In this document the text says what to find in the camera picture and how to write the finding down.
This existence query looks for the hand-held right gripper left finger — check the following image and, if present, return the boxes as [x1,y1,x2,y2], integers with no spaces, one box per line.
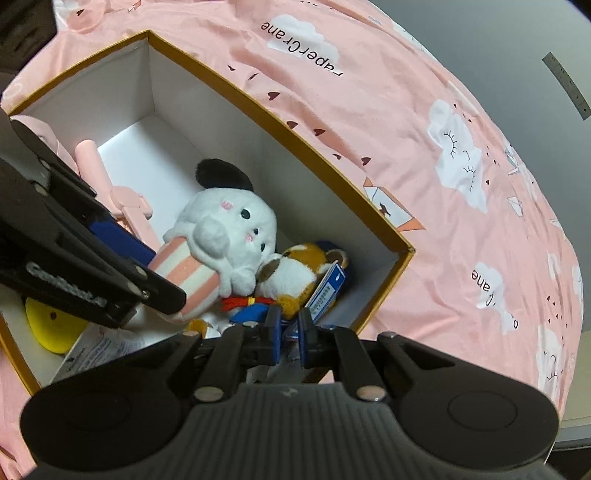
[108,307,283,402]

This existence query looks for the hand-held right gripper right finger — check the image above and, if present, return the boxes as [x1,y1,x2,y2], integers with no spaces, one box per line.
[298,307,455,402]

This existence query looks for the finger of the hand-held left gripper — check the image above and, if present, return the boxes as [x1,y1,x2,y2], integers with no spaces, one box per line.
[0,159,188,324]
[9,119,157,267]

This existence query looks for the pink cylindrical gadget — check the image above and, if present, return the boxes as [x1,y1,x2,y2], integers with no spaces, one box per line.
[75,138,165,253]

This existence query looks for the yellow round case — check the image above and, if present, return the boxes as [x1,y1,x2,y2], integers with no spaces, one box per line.
[25,296,89,355]

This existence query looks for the brown and white plush toy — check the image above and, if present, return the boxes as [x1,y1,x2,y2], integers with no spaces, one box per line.
[187,240,352,339]

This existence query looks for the white plush dog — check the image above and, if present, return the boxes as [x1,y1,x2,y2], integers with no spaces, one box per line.
[147,158,280,325]

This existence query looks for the orange cardboard box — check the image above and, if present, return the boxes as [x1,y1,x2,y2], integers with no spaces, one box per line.
[0,30,416,398]

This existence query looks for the black panel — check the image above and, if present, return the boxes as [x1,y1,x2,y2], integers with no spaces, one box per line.
[0,0,59,75]

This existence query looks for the pink printed blanket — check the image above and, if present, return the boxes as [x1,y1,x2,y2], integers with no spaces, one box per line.
[0,0,585,480]

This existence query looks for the grey perforated strip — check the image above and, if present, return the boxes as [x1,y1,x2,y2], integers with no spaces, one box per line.
[541,52,591,121]

